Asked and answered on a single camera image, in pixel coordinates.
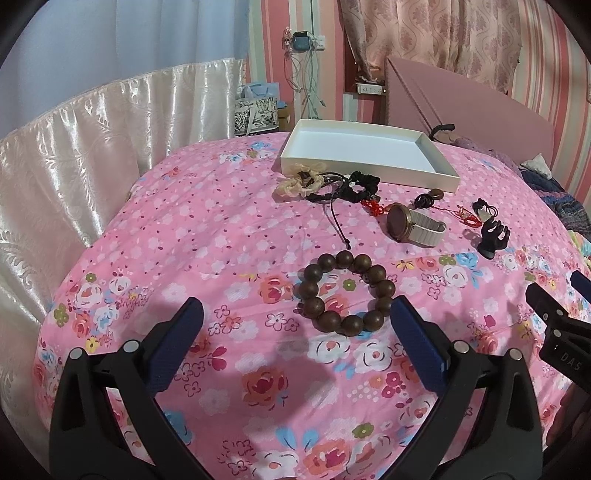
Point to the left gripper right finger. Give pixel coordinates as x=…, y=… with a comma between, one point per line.
x=506, y=439

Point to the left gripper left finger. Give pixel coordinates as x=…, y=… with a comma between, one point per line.
x=85, y=439

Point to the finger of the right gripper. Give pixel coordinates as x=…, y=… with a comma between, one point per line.
x=550, y=311
x=581, y=284

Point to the black hair claw clip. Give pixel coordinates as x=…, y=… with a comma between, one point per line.
x=494, y=237

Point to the red cord gold charm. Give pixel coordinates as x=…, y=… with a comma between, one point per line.
x=465, y=216

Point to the brown teardrop stone pendant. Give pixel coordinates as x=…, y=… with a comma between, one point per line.
x=427, y=200

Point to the orange gourd red cord pendant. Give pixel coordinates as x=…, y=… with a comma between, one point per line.
x=374, y=207

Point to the white shallow cardboard tray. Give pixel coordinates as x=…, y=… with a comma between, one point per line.
x=395, y=155

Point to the black velvet scrunchie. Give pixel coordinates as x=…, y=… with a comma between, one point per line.
x=360, y=187

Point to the cream fabric flower scrunchie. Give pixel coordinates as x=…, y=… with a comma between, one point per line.
x=301, y=180

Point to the dark patterned blanket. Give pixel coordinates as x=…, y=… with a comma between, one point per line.
x=568, y=210

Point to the pink floral bedspread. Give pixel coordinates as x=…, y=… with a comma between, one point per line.
x=261, y=393

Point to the pink padded headboard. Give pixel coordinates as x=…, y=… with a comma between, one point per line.
x=421, y=97

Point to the pink patterned curtain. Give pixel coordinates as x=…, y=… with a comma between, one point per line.
x=480, y=40

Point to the cream satin curtain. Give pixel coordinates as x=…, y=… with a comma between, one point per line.
x=66, y=174

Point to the brown cardboard storage box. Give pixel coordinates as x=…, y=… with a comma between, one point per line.
x=285, y=115

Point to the black white floral tote bag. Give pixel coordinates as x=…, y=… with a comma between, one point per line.
x=257, y=115

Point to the light blue paper bag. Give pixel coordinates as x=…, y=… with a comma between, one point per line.
x=256, y=90

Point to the white wall power strip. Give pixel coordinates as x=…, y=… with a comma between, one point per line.
x=370, y=89

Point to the blue device on wall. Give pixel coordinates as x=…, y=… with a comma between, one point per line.
x=301, y=41

